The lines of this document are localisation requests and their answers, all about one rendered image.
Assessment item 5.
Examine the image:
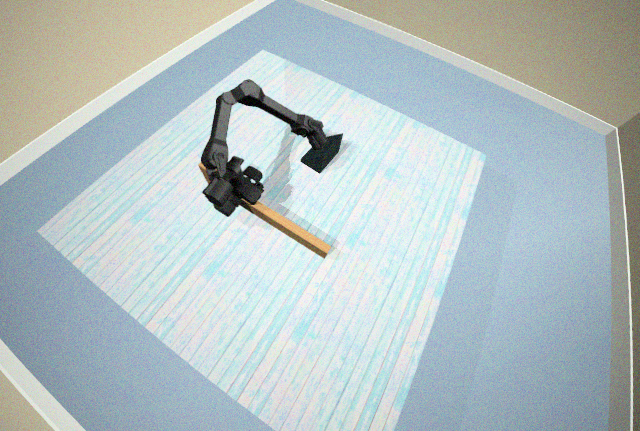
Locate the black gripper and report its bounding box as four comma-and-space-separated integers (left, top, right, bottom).
213, 166, 263, 217

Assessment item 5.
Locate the wooden board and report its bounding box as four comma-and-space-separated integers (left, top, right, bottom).
241, 198, 331, 259

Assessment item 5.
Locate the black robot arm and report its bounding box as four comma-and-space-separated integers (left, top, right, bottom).
201, 79, 331, 207

